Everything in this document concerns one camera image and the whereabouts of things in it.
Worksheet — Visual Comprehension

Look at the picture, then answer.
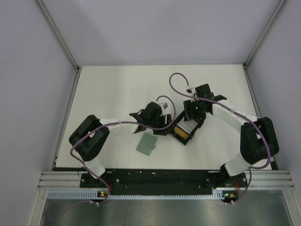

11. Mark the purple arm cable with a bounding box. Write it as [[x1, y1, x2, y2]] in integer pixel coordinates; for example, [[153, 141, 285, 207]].
[[70, 95, 177, 203], [169, 73, 275, 201]]

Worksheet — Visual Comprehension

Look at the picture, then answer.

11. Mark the right aluminium corner post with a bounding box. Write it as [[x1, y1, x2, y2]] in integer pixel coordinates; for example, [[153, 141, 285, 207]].
[[243, 0, 289, 69]]

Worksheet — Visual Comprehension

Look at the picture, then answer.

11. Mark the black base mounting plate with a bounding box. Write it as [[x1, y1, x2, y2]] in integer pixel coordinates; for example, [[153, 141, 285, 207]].
[[80, 169, 247, 195]]

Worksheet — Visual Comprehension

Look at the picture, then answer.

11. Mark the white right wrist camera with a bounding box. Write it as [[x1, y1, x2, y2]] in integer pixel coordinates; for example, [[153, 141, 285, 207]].
[[186, 85, 196, 97]]

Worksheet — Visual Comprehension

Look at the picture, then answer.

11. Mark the left aluminium corner post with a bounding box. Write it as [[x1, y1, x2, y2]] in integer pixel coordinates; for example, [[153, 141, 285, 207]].
[[34, 0, 80, 71]]

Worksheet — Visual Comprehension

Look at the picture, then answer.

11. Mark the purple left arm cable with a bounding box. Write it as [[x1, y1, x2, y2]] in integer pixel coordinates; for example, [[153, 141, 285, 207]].
[[70, 95, 177, 203]]

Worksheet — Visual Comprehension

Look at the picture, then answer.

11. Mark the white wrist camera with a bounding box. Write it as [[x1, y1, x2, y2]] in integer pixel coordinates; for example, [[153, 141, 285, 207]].
[[186, 85, 196, 97], [156, 101, 168, 116]]

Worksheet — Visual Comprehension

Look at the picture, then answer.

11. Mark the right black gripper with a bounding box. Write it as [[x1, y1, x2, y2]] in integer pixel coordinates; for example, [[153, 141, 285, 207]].
[[184, 98, 206, 121]]

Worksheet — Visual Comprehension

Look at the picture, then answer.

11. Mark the aluminium corner post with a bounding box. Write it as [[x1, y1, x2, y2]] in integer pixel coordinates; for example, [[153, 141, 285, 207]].
[[34, 0, 80, 71], [243, 0, 289, 69]]

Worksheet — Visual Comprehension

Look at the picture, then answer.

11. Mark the grey slotted cable duct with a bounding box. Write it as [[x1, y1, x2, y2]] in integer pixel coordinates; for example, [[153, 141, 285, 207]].
[[47, 190, 224, 200]]

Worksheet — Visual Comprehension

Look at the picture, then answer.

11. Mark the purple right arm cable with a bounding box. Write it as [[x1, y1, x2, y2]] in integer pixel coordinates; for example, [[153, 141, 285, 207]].
[[169, 73, 275, 201]]

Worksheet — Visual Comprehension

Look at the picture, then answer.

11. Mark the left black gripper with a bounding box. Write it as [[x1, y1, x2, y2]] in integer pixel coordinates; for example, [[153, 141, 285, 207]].
[[148, 113, 175, 135]]

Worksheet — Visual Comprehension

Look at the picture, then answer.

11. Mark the stack of white cards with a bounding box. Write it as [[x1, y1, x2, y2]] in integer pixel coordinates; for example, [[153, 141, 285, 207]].
[[177, 119, 198, 134]]

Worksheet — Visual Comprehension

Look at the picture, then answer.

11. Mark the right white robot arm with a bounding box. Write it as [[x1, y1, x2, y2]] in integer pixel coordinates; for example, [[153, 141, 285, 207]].
[[184, 84, 279, 186]]

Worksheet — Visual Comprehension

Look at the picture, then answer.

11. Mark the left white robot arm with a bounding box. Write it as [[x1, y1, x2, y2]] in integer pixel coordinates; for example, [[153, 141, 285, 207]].
[[69, 101, 172, 187]]

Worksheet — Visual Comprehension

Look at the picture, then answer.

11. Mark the green card holder wallet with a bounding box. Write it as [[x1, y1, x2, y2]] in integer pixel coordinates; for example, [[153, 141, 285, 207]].
[[136, 133, 157, 156]]

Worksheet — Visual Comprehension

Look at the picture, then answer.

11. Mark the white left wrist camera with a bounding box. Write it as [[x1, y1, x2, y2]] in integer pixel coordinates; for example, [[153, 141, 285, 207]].
[[156, 101, 168, 116]]

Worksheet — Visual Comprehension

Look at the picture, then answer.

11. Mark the aluminium front frame rail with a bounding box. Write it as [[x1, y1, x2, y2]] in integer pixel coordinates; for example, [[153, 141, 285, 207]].
[[38, 170, 294, 190]]

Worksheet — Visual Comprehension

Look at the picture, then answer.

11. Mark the black card box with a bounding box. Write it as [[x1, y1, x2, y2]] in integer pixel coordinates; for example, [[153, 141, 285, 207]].
[[172, 110, 206, 145]]

